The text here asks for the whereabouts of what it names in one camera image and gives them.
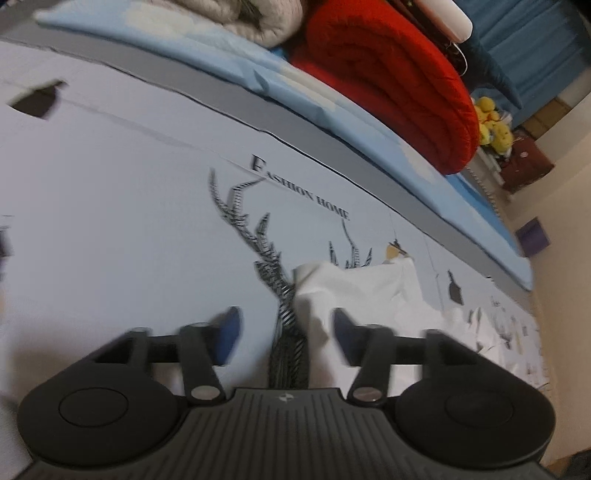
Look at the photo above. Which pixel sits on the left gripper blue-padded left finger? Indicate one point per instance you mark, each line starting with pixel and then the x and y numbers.
pixel 197 349

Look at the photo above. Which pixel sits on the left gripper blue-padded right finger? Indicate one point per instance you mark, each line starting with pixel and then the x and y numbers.
pixel 374 349

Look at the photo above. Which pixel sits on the white long-sleeve shirt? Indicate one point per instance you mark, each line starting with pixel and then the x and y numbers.
pixel 390 295

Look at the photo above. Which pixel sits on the grey printed bed sheet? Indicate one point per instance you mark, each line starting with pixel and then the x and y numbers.
pixel 138 192

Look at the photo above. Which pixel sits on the purple paper bag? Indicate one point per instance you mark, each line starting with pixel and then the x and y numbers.
pixel 532 238

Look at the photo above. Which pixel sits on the yellow plush toys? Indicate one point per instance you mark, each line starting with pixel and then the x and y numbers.
pixel 495 132

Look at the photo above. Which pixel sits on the red folded blanket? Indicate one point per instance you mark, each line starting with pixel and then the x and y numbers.
pixel 376 57

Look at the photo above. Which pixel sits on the dark teal plush shark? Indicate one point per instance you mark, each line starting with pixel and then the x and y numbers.
pixel 484 71

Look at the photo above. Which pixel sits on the cream folded quilt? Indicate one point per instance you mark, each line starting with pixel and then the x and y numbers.
pixel 268 23

